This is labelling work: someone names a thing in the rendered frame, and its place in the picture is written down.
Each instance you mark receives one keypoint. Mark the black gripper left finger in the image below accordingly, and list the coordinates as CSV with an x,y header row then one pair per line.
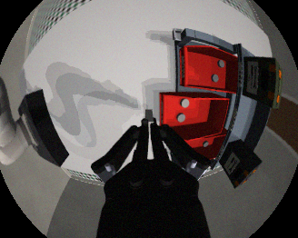
x,y
108,165

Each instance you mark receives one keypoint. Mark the olive green case with orange latches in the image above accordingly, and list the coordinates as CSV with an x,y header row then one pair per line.
x,y
262,80

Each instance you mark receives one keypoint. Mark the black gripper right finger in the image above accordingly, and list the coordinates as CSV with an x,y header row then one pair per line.
x,y
193,162

